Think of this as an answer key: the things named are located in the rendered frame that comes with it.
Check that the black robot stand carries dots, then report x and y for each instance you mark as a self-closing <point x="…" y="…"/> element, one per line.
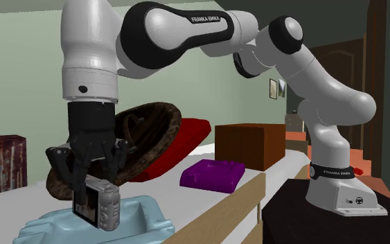
<point x="299" y="226"/>

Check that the dark brown door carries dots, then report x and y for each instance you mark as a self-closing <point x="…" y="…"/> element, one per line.
<point x="343" y="64"/>

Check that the framed wall picture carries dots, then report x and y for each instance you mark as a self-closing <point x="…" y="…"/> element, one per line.
<point x="273" y="89"/>
<point x="281" y="88"/>

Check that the brown wooden box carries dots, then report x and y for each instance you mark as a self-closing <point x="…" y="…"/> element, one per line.
<point x="248" y="145"/>

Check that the silver compact camera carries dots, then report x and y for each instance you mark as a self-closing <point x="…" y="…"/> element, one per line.
<point x="108" y="206"/>

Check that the brown round woven basket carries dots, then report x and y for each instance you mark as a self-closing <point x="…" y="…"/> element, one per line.
<point x="154" y="135"/>

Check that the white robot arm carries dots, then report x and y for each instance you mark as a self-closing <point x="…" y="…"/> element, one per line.
<point x="90" y="50"/>

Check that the white bed with wooden frame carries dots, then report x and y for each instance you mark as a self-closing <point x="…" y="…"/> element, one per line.
<point x="188" y="202"/>

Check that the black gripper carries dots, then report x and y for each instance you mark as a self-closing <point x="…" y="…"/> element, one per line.
<point x="91" y="123"/>

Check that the red pillow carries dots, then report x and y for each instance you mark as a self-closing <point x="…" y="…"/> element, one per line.
<point x="188" y="142"/>

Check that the light blue tray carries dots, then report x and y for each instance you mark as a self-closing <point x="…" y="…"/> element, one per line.
<point x="140" y="219"/>

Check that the purple tray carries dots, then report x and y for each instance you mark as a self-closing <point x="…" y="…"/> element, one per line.
<point x="215" y="175"/>

